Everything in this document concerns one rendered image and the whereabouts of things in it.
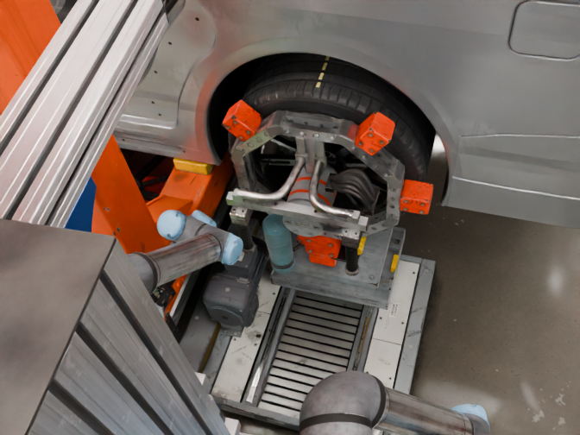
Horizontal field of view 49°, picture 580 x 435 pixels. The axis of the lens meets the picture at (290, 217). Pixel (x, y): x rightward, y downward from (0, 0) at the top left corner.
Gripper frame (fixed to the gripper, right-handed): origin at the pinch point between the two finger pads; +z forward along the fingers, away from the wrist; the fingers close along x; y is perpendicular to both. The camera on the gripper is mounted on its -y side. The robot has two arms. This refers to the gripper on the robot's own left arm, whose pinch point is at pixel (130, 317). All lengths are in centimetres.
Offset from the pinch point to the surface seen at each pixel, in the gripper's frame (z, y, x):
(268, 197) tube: -49, 1, 13
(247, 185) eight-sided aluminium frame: -48, -30, 21
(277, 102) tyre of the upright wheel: -73, -12, 4
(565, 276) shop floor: -94, -13, 160
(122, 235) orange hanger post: -17.1, -8.3, -12.8
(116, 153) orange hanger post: -35.7, -5.4, -28.2
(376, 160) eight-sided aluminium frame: -76, 9, 30
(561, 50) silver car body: -117, 48, 26
